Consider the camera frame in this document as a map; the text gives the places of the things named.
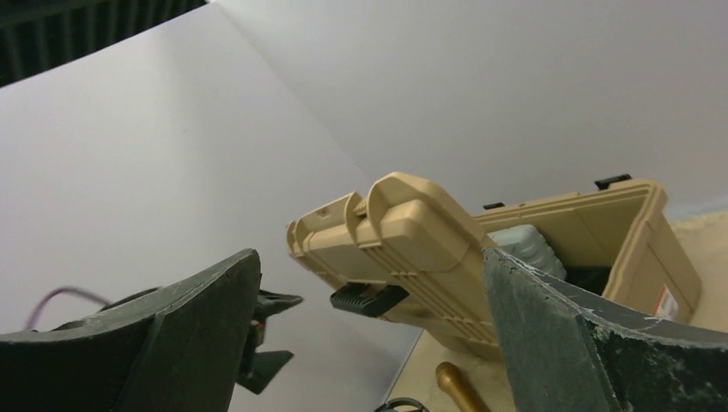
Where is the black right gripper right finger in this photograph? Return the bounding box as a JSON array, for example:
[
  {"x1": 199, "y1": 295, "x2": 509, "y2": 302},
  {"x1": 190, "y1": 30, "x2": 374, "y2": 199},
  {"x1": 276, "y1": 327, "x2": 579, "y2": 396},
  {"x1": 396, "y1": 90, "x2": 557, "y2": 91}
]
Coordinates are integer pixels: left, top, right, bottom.
[{"x1": 482, "y1": 247, "x2": 727, "y2": 411}]

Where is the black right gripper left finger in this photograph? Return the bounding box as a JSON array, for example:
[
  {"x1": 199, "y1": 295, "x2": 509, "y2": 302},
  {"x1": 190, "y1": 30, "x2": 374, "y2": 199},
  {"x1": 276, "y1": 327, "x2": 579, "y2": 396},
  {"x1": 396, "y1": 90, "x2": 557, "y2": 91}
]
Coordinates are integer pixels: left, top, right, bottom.
[{"x1": 1, "y1": 249, "x2": 261, "y2": 411}]

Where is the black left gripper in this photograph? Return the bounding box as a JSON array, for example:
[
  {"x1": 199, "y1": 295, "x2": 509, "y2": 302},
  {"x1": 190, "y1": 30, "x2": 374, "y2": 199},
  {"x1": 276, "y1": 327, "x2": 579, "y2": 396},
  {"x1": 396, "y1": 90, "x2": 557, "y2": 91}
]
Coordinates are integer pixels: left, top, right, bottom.
[{"x1": 99, "y1": 287, "x2": 305, "y2": 397}]

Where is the gold microphone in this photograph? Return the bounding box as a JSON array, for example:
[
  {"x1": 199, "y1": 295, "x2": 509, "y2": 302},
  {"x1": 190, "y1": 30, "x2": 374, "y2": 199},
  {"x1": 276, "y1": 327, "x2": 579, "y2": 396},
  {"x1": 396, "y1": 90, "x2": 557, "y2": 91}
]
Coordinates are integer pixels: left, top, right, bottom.
[{"x1": 435, "y1": 361, "x2": 491, "y2": 412}]

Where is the black tripod shock mount stand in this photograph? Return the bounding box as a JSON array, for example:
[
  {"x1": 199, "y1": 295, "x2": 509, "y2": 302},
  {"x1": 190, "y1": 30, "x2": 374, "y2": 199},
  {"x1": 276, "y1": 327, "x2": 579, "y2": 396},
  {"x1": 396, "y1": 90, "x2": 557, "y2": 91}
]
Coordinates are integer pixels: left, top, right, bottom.
[{"x1": 374, "y1": 397, "x2": 429, "y2": 412}]

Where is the grey foam case insert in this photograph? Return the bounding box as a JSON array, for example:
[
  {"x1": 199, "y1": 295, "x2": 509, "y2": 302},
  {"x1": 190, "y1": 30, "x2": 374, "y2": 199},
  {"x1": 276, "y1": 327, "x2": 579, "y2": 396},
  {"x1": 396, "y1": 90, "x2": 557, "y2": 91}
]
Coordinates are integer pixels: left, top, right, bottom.
[{"x1": 488, "y1": 224, "x2": 567, "y2": 281}]

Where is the tan plastic hard case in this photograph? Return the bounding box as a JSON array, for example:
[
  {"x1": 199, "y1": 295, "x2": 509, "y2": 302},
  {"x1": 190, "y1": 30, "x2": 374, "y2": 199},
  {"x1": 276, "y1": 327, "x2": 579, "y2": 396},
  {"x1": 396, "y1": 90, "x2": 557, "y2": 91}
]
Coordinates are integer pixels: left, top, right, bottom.
[{"x1": 286, "y1": 172, "x2": 701, "y2": 361}]

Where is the black case carry handle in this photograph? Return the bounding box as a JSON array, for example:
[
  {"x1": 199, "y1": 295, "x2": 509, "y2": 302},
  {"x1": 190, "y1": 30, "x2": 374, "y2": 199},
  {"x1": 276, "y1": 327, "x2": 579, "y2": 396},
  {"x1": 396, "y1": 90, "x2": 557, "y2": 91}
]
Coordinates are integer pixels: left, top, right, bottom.
[{"x1": 330, "y1": 282, "x2": 410, "y2": 318}]

